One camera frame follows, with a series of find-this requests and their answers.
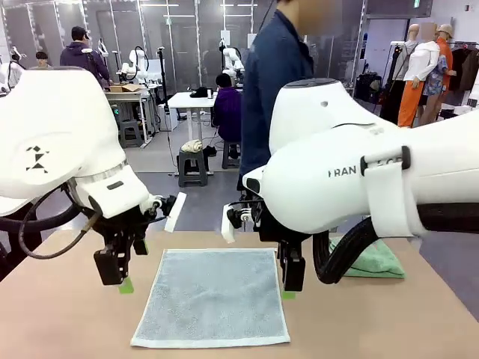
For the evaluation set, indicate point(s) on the black bag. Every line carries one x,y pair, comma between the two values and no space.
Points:
199,92

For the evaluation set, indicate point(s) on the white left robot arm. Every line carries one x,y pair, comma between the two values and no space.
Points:
56,131

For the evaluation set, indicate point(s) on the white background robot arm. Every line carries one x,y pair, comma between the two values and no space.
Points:
232,60

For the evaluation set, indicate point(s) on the seated person in grey jacket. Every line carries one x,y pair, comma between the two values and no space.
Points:
43,60

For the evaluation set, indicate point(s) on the open cardboard box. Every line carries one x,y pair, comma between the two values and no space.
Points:
125,88

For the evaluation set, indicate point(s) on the person in denim jacket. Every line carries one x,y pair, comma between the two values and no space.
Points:
269,75

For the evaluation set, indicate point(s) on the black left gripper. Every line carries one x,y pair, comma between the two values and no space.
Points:
119,230

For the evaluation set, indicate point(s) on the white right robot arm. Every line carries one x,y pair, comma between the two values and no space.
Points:
337,149

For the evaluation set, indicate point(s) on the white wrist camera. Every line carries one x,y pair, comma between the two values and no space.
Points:
228,224
175,213

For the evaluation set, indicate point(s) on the rolled beige towel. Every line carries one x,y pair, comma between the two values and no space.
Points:
191,146

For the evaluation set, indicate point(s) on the grey plastic step stool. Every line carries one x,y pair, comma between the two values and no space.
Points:
192,168
230,155
131,132

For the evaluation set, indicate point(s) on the mannequin with beige hat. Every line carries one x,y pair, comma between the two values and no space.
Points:
443,48

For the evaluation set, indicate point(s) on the mannequin with white shirt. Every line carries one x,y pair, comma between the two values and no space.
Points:
424,60

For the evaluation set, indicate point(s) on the bare mannequin with grey vest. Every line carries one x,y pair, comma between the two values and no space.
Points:
412,35

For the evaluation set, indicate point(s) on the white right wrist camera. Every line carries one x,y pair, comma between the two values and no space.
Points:
228,224

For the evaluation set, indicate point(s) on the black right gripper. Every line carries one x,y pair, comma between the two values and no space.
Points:
288,241

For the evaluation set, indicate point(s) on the black camera pole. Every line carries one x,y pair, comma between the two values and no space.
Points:
162,82

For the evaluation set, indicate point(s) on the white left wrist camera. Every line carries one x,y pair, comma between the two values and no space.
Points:
175,213

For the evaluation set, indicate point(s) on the green towel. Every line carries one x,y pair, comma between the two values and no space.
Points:
378,261

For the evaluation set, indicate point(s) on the white rectangular wall panel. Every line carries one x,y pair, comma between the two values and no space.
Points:
225,37

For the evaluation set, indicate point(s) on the rack of dark garments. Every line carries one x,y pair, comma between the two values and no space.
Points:
466,67

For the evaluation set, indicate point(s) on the light blue-grey towel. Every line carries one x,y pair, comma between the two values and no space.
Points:
209,299

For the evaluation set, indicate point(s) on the grey workbench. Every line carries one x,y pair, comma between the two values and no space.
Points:
131,104

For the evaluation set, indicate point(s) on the seated person in purple hoodie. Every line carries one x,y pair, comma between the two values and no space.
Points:
228,108

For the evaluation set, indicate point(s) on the standing person with cap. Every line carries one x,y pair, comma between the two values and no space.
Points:
80,56

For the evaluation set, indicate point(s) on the black luggage bags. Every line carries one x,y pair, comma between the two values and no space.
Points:
368,88

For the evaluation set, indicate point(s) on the small white background robot arm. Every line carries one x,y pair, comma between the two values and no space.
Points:
132,65

